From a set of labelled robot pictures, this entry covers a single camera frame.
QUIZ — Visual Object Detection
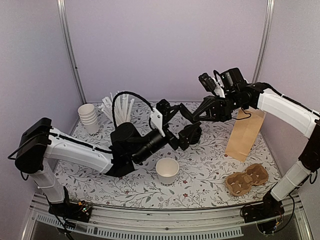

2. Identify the left aluminium frame post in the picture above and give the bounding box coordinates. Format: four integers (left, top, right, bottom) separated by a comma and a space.
56, 0, 87, 104

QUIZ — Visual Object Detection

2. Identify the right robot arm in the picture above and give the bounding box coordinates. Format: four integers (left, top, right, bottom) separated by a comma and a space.
179, 67, 320, 218

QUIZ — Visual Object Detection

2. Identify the floral tablecloth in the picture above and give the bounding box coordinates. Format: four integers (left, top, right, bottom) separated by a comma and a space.
51, 101, 285, 210

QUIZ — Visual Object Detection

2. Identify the aluminium front rail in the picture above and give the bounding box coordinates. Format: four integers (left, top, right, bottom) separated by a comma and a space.
21, 194, 314, 240

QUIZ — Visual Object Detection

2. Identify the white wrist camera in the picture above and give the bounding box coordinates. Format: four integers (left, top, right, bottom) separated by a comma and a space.
150, 107, 165, 137
198, 72, 225, 98

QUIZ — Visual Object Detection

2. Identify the bundle of wrapped white straws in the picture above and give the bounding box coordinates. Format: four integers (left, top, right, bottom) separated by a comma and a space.
98, 93, 135, 125

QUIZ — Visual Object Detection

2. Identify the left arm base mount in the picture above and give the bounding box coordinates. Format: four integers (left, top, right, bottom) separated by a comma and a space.
45, 187, 93, 229

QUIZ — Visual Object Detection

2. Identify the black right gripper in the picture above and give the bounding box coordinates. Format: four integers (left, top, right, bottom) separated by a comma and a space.
192, 90, 242, 123

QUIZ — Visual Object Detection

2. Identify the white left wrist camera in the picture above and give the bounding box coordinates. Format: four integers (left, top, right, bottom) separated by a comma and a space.
150, 107, 165, 137

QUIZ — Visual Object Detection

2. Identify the stack of black cup lids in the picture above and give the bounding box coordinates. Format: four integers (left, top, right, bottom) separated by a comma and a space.
189, 126, 202, 145

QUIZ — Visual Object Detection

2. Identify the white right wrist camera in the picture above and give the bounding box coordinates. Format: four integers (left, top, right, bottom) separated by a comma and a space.
198, 72, 225, 98

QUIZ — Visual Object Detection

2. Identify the brown paper bag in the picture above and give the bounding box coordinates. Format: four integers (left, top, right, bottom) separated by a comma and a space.
225, 108, 266, 163

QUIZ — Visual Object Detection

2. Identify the white paper coffee cup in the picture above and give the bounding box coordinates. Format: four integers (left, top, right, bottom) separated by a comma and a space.
155, 157, 180, 187

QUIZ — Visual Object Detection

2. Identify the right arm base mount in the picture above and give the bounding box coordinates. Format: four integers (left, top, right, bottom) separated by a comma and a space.
239, 192, 285, 235

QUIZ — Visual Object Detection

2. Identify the brown cardboard cup carrier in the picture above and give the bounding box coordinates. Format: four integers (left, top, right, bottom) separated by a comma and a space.
225, 163, 269, 197

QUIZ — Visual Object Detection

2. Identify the stack of white paper cups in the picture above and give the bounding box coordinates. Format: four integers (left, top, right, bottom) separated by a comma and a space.
77, 103, 100, 137

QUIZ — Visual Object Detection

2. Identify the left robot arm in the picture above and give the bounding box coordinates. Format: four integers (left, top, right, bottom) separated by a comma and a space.
8, 99, 201, 217

